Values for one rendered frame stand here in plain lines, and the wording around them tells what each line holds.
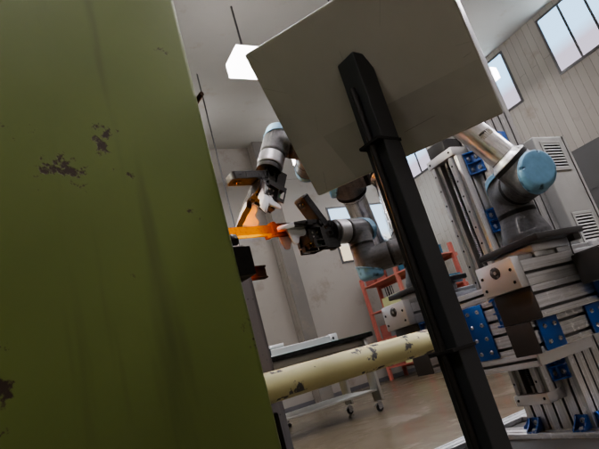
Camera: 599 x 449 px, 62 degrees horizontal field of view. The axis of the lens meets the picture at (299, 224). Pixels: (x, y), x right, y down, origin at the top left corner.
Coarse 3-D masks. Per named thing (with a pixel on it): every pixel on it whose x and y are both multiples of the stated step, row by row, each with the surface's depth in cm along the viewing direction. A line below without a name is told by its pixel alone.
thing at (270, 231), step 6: (228, 228) 124; (234, 228) 125; (240, 228) 126; (246, 228) 127; (252, 228) 128; (258, 228) 130; (264, 228) 131; (270, 228) 132; (276, 228) 132; (240, 234) 125; (246, 234) 127; (252, 234) 128; (258, 234) 130; (264, 234) 131; (270, 234) 132; (276, 234) 133; (282, 234) 135
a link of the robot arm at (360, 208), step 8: (344, 184) 172; (352, 184) 172; (360, 184) 173; (368, 184) 174; (336, 192) 174; (344, 192) 175; (352, 192) 175; (360, 192) 176; (344, 200) 178; (352, 200) 177; (360, 200) 180; (352, 208) 181; (360, 208) 181; (368, 208) 184; (352, 216) 185; (360, 216) 184; (368, 216) 185; (376, 224) 190; (376, 240) 192; (384, 240) 196
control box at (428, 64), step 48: (336, 0) 79; (384, 0) 77; (432, 0) 75; (288, 48) 84; (336, 48) 81; (384, 48) 79; (432, 48) 77; (288, 96) 87; (336, 96) 84; (384, 96) 82; (432, 96) 80; (480, 96) 78; (336, 144) 87; (432, 144) 83
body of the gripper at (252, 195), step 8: (264, 160) 139; (256, 168) 141; (264, 168) 140; (272, 168) 140; (280, 168) 140; (272, 176) 139; (280, 176) 140; (256, 184) 135; (272, 184) 135; (280, 184) 139; (248, 192) 138; (256, 192) 133; (272, 192) 136; (280, 192) 139; (256, 200) 136; (280, 200) 135; (272, 208) 138
